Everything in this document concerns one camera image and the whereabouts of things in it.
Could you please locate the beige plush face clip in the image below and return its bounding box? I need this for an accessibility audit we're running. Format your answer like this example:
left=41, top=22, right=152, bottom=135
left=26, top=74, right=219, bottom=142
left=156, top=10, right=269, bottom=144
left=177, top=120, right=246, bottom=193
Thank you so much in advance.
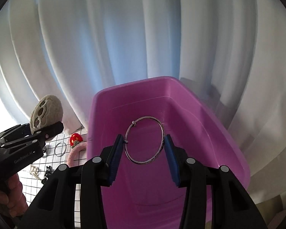
left=30, top=95, right=63, bottom=134

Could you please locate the pink fuzzy strawberry headband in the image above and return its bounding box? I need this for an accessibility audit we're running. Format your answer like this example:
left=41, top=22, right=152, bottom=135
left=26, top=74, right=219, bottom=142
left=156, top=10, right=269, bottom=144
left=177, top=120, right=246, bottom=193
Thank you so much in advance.
left=67, top=133, right=87, bottom=168

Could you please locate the black hair clip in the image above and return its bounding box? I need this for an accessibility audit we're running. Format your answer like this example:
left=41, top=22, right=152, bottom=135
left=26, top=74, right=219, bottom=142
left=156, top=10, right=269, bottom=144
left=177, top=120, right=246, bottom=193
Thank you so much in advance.
left=41, top=166, right=52, bottom=185

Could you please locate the thin silver bangle bracelet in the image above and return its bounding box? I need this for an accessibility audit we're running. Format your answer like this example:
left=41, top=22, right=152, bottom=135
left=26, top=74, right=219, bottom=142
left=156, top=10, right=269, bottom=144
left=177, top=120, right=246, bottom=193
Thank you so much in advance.
left=123, top=116, right=166, bottom=165

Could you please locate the left human hand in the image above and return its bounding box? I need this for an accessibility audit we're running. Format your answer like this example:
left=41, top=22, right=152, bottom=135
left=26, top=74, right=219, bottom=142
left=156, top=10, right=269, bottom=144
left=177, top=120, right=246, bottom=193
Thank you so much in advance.
left=0, top=174, right=28, bottom=218

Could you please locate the plain silver bangle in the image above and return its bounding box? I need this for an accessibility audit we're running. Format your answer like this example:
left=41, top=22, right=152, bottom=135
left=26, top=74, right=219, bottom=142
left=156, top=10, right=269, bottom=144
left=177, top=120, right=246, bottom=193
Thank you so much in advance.
left=54, top=142, right=67, bottom=157

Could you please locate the white grid bed sheet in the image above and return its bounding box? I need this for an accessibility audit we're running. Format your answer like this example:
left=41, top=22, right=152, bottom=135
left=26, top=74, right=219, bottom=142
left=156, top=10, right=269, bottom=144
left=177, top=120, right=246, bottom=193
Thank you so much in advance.
left=17, top=126, right=89, bottom=228

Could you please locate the pink plastic bin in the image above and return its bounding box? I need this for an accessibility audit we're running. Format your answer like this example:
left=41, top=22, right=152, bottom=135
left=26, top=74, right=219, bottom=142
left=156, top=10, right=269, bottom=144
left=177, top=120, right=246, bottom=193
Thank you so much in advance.
left=87, top=77, right=251, bottom=228

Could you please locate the white curtain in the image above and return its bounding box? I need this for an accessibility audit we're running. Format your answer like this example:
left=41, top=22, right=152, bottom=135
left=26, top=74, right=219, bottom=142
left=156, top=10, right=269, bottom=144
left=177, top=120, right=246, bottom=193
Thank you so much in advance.
left=0, top=0, right=286, bottom=203

